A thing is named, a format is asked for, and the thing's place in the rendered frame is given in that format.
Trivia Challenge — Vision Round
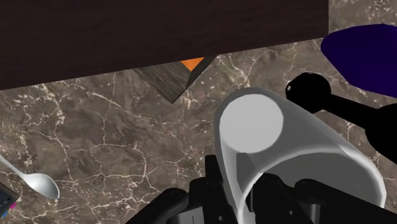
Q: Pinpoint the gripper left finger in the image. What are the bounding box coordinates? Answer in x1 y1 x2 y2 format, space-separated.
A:
126 154 239 224

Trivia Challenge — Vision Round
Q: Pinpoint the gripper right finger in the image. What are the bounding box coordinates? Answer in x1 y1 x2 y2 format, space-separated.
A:
247 172 397 224

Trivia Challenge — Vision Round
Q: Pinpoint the white cup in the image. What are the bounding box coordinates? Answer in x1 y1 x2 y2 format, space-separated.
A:
214 87 387 224

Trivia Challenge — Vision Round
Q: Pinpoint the black dumbbell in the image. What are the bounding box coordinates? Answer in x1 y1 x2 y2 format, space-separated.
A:
285 72 397 166

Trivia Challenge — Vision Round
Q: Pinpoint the wood grain box with orange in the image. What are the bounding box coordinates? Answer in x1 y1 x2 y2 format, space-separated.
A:
132 56 217 105

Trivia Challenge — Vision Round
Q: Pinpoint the silver spoon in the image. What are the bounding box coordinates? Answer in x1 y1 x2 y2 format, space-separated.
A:
0 153 60 200

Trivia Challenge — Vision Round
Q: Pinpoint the dark blue plate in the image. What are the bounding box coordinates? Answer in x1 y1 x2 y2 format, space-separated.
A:
320 23 397 99

